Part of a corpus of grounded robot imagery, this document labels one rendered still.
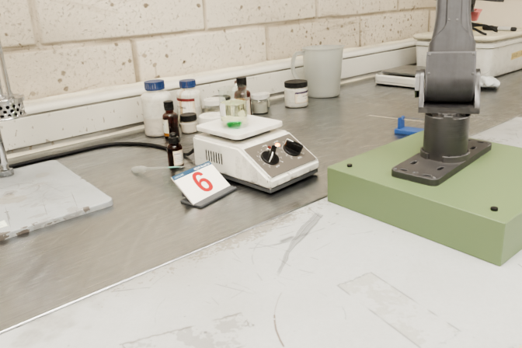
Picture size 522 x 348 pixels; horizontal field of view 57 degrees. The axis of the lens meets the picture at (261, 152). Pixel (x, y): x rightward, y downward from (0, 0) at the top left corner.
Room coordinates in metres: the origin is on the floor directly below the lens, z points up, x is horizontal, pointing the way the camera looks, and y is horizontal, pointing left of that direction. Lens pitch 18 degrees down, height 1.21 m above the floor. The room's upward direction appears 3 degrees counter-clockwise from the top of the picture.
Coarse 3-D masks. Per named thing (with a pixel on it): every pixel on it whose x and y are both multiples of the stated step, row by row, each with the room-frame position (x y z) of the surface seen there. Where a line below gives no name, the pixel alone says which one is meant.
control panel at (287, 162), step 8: (288, 136) 0.85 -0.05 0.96; (256, 144) 0.79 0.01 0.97; (264, 144) 0.80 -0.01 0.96; (272, 144) 0.81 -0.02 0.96; (280, 144) 0.82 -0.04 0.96; (248, 152) 0.77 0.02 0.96; (256, 152) 0.78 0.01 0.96; (280, 152) 0.79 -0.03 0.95; (304, 152) 0.82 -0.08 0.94; (256, 160) 0.76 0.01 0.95; (280, 160) 0.78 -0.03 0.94; (288, 160) 0.78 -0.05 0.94; (296, 160) 0.79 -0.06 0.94; (304, 160) 0.80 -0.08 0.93; (312, 160) 0.80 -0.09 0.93; (264, 168) 0.74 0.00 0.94; (272, 168) 0.75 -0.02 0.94; (280, 168) 0.76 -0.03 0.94; (288, 168) 0.76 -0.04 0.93; (272, 176) 0.73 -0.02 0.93
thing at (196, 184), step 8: (208, 168) 0.78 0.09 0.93; (184, 176) 0.74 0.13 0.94; (192, 176) 0.75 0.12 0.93; (200, 176) 0.75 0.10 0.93; (208, 176) 0.76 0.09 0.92; (216, 176) 0.77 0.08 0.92; (184, 184) 0.72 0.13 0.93; (192, 184) 0.73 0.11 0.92; (200, 184) 0.74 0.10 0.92; (208, 184) 0.75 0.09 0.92; (216, 184) 0.76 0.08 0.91; (192, 192) 0.72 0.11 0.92; (200, 192) 0.73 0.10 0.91; (208, 192) 0.73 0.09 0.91
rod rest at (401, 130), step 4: (404, 116) 1.06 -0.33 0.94; (400, 120) 1.04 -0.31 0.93; (404, 120) 1.06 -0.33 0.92; (400, 124) 1.04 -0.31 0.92; (404, 124) 1.06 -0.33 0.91; (396, 128) 1.05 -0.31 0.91; (400, 128) 1.04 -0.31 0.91; (404, 128) 1.04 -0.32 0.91; (408, 128) 1.04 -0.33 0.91; (412, 128) 1.04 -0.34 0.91; (416, 128) 1.04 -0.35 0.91; (420, 128) 1.04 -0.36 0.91; (396, 132) 1.04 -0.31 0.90; (400, 132) 1.03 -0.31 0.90; (404, 132) 1.03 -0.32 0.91; (408, 132) 1.02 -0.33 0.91; (412, 132) 1.02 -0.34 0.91; (416, 132) 1.01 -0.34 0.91
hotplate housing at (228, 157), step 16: (208, 144) 0.83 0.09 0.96; (224, 144) 0.80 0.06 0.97; (240, 144) 0.79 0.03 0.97; (208, 160) 0.83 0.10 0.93; (224, 160) 0.80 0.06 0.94; (240, 160) 0.77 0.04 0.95; (224, 176) 0.81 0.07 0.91; (240, 176) 0.77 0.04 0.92; (256, 176) 0.74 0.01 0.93; (288, 176) 0.75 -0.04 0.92; (304, 176) 0.79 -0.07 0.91; (272, 192) 0.73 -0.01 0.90
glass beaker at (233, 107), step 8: (224, 88) 0.87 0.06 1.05; (232, 88) 0.87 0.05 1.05; (240, 88) 0.87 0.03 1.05; (224, 96) 0.82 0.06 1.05; (232, 96) 0.82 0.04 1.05; (240, 96) 0.83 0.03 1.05; (224, 104) 0.82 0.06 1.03; (232, 104) 0.82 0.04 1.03; (240, 104) 0.82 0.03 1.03; (224, 112) 0.83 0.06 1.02; (232, 112) 0.82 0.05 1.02; (240, 112) 0.82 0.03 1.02; (224, 120) 0.83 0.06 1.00; (232, 120) 0.82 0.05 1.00; (240, 120) 0.82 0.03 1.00; (248, 120) 0.84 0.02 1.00; (224, 128) 0.83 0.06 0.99; (232, 128) 0.82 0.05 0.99
